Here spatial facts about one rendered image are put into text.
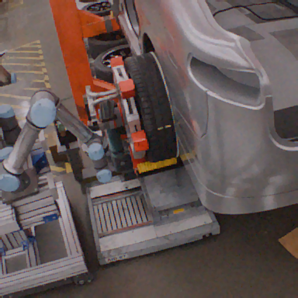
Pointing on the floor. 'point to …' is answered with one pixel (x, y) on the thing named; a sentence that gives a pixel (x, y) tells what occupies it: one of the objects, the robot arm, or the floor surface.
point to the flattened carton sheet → (291, 242)
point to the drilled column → (76, 164)
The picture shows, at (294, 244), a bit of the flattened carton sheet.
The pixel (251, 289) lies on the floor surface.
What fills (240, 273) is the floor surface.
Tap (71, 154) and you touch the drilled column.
